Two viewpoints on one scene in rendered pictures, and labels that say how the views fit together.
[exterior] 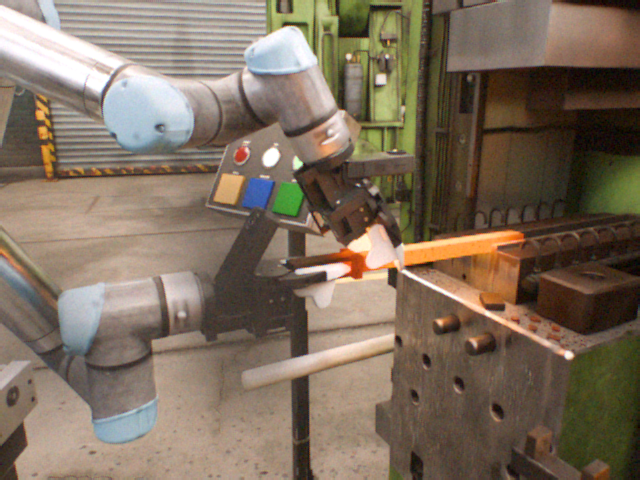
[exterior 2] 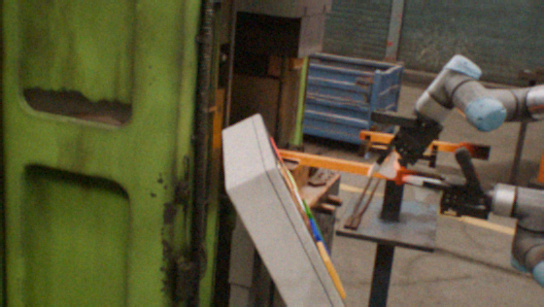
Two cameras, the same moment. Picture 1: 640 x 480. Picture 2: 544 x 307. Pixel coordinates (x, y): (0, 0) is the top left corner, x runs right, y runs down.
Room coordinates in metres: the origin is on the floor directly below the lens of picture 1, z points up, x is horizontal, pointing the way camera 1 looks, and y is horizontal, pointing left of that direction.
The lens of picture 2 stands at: (2.03, 0.87, 1.48)
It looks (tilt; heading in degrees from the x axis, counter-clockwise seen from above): 16 degrees down; 226
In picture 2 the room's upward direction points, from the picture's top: 5 degrees clockwise
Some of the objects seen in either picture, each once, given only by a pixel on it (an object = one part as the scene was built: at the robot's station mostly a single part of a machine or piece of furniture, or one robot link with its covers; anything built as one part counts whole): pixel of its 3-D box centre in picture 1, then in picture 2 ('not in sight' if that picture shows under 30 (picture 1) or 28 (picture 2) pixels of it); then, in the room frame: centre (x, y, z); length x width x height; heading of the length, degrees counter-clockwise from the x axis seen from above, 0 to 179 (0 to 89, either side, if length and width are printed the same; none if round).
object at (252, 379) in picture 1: (330, 359); not in sight; (1.09, -0.02, 0.62); 0.44 x 0.05 x 0.05; 117
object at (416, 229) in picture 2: not in sight; (390, 219); (0.28, -0.34, 0.70); 0.40 x 0.30 x 0.02; 32
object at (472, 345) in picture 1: (479, 345); (334, 201); (0.69, -0.24, 0.87); 0.04 x 0.03 x 0.03; 117
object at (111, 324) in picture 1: (113, 317); (536, 207); (0.54, 0.24, 0.98); 0.11 x 0.08 x 0.09; 117
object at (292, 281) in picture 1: (294, 278); not in sight; (0.62, 0.04, 1.00); 0.09 x 0.05 x 0.02; 114
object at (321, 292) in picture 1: (323, 287); not in sight; (0.65, 0.00, 0.98); 0.09 x 0.03 x 0.06; 114
